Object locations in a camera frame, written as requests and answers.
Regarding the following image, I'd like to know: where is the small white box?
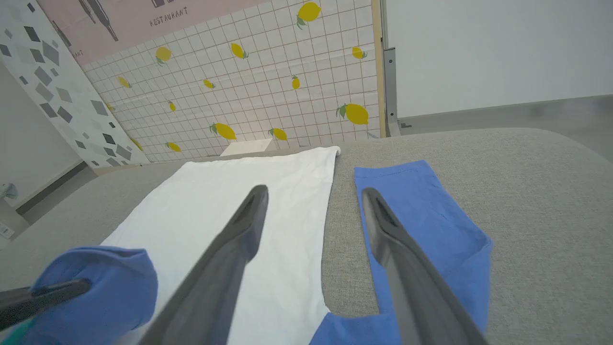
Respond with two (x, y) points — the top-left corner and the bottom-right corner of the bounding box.
(219, 139), (278, 157)

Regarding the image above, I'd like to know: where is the blue garment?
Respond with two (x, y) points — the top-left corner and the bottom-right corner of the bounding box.
(10, 160), (494, 345)

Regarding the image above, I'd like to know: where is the lemon print tile panel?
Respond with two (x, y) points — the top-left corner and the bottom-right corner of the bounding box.
(36, 0), (387, 163)

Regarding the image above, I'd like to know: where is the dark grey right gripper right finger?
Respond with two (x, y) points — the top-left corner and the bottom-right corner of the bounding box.
(361, 187), (487, 345)

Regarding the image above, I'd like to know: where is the white garment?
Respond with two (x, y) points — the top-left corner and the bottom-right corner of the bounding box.
(101, 146), (341, 345)

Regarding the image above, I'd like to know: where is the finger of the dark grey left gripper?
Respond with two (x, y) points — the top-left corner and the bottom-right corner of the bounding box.
(0, 279), (92, 331)

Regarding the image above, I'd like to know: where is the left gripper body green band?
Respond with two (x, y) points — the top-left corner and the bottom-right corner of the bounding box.
(0, 320), (34, 345)

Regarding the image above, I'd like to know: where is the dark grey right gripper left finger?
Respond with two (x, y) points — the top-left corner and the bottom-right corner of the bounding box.
(139, 185), (269, 345)

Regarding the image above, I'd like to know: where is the grey metal bracket post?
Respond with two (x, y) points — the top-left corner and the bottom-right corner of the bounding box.
(382, 47), (401, 137)

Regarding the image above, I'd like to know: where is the grey diamond pattern panel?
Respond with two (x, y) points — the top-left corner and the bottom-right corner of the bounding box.
(0, 0), (151, 168)

